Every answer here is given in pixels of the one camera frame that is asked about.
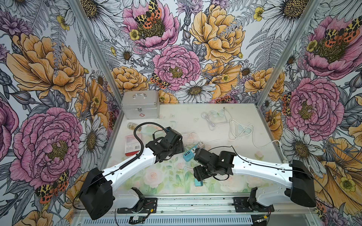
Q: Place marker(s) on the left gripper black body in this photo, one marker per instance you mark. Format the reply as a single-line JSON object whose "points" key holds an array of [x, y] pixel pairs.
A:
{"points": [[175, 140]]}

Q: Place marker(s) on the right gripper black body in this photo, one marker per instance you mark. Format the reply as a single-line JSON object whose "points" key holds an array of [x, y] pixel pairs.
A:
{"points": [[202, 157]]}

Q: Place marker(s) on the teal power strip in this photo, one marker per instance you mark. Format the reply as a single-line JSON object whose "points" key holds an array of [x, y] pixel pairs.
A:
{"points": [[190, 153]]}

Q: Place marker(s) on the pink usb charger block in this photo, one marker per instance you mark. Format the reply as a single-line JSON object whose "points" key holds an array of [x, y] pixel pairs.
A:
{"points": [[201, 145]]}

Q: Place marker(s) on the teal plug adapter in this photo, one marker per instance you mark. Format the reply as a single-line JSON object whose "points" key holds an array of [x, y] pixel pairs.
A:
{"points": [[198, 183]]}

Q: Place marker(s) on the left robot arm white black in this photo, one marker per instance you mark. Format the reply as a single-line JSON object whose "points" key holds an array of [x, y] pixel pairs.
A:
{"points": [[99, 193]]}

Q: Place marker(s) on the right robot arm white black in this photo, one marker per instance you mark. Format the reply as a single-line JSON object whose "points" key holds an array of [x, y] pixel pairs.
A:
{"points": [[294, 181]]}

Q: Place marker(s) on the pink product packet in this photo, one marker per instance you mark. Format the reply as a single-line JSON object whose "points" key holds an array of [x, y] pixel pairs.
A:
{"points": [[132, 145]]}

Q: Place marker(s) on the small clear jar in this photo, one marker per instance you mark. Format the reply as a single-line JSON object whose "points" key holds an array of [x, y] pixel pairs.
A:
{"points": [[132, 126]]}

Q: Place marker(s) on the silver metal first-aid case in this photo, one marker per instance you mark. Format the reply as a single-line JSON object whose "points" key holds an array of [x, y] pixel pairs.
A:
{"points": [[141, 104]]}

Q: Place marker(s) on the small circuit board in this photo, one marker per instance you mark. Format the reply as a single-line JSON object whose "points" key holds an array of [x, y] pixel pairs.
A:
{"points": [[136, 220]]}

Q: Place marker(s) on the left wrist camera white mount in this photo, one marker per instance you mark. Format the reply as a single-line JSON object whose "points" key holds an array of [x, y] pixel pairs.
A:
{"points": [[168, 129]]}

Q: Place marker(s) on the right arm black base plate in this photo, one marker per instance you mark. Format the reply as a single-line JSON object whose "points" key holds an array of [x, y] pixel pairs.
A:
{"points": [[243, 204]]}

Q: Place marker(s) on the aluminium front rail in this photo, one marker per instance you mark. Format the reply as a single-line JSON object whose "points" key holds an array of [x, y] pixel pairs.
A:
{"points": [[216, 204]]}

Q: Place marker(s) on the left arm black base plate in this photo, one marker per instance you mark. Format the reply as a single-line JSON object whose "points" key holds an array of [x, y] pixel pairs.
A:
{"points": [[148, 205]]}

